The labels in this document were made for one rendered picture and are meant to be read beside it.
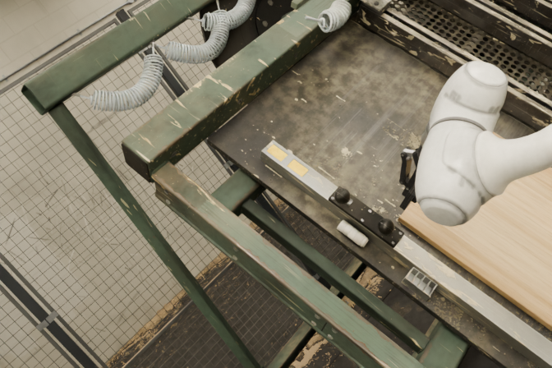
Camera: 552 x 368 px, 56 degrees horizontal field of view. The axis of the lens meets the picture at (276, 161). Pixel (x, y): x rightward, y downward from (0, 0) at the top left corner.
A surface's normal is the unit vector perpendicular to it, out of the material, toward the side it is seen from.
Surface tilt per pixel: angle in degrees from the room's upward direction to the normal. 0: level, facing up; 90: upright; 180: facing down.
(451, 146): 20
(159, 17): 90
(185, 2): 90
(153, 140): 55
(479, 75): 50
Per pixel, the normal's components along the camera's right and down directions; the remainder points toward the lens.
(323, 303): 0.10, -0.55
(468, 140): -0.51, -0.68
